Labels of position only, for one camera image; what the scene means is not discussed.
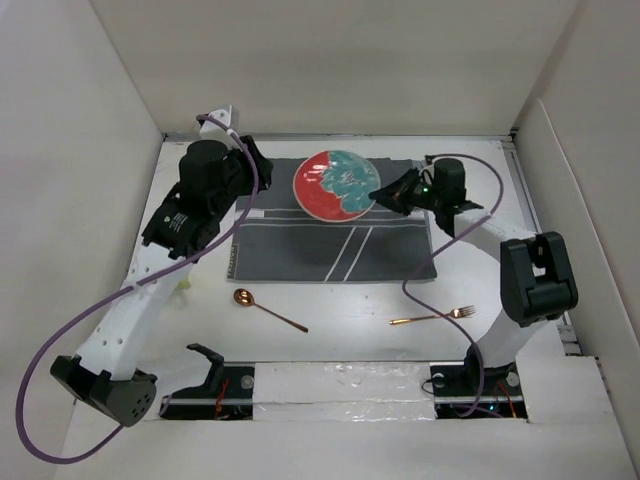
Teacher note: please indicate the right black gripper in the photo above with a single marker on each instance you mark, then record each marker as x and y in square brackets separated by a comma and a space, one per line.
[396, 194]

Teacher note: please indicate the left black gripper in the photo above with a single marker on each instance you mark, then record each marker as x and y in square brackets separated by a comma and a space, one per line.
[263, 166]

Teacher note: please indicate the red and teal plate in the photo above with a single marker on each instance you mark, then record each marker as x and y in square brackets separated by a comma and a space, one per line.
[333, 186]

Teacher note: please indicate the grey striped placemat cloth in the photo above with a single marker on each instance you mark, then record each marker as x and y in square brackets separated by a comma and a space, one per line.
[280, 242]

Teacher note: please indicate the copper spoon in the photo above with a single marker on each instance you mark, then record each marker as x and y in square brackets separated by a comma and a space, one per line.
[246, 299]

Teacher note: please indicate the copper fork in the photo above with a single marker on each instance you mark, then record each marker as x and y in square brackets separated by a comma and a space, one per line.
[456, 313]

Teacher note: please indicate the light green mug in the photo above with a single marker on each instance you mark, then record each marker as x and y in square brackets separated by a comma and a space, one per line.
[184, 284]

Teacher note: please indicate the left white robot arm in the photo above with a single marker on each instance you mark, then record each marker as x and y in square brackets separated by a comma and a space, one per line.
[106, 372]

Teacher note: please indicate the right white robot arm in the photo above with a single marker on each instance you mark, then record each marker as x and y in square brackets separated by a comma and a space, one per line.
[536, 280]

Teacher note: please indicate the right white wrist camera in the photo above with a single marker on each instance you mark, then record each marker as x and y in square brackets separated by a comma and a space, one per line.
[428, 174]

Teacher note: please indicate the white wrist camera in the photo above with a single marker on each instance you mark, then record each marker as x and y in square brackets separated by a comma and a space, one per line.
[428, 174]
[215, 124]

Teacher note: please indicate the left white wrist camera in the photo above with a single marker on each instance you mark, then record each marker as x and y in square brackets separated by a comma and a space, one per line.
[215, 124]

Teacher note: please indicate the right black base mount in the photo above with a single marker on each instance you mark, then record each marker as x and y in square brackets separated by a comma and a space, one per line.
[457, 393]

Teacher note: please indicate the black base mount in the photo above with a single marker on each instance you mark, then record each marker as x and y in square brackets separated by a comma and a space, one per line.
[457, 393]
[225, 395]

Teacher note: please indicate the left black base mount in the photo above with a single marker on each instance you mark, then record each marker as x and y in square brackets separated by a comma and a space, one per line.
[225, 395]

